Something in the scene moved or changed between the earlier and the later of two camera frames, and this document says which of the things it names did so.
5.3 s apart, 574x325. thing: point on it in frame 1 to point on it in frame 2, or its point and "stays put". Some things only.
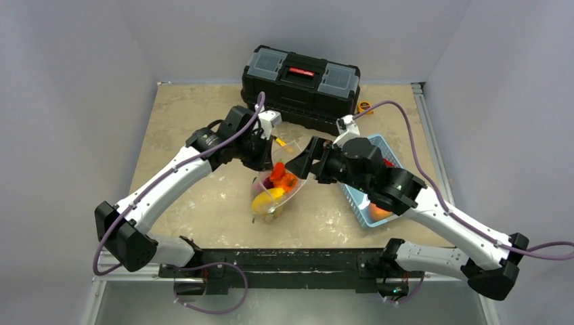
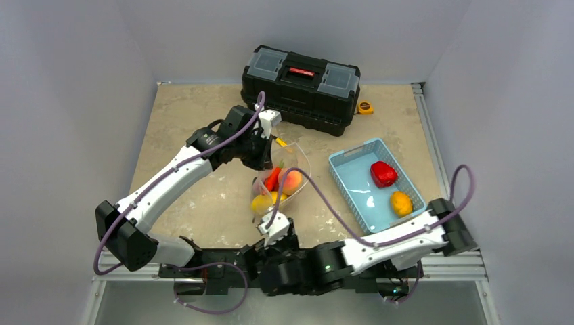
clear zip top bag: (275, 184) stays put
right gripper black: (319, 159) to (278, 253)
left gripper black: (264, 161) stays put
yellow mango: (263, 202) stays put
